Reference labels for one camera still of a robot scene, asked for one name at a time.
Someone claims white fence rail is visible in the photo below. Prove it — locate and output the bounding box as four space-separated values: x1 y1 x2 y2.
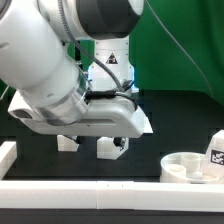
0 141 17 180
0 181 224 212

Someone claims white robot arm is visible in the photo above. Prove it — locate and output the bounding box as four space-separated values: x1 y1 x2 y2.
0 0 145 138

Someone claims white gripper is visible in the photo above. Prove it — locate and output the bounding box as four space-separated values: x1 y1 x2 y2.
12 92 144 148

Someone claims white front fence rail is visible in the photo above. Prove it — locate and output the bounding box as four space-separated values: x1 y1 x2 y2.
0 181 224 212

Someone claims white left fence rail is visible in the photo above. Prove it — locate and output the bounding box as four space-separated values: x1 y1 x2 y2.
0 141 17 180

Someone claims grey right cable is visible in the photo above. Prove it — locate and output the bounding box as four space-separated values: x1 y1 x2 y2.
143 0 215 98

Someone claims white marker sheet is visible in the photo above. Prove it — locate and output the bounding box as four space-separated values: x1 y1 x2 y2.
136 111 153 134

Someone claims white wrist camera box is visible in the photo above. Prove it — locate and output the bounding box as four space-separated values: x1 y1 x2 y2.
8 99 34 119

